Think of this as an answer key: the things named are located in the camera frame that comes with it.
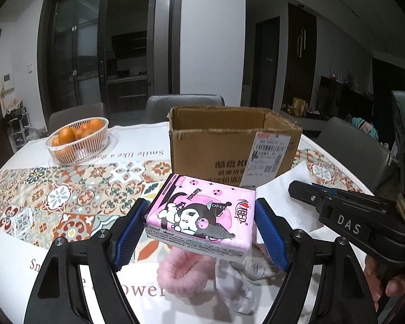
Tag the pink cartoon tissue pack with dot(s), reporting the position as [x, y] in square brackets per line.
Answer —
[203, 217]

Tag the colourful patterned table runner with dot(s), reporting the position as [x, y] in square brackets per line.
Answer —
[40, 203]

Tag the white towel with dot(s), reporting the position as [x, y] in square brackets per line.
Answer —
[298, 214]

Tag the orange fruit in basket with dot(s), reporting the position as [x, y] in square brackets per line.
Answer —
[66, 135]

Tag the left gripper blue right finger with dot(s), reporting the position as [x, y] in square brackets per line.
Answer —
[275, 232]

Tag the grey chair behind basket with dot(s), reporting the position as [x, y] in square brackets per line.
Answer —
[67, 116]

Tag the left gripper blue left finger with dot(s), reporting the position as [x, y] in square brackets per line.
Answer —
[126, 233]

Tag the grey white sock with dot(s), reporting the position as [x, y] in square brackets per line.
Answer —
[233, 279]

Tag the grey chair behind box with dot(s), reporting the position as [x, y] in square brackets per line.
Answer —
[158, 106]

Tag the white plastic fruit basket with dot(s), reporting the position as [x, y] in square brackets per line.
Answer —
[91, 139]

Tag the brown cardboard box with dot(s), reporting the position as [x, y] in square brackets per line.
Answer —
[239, 146]

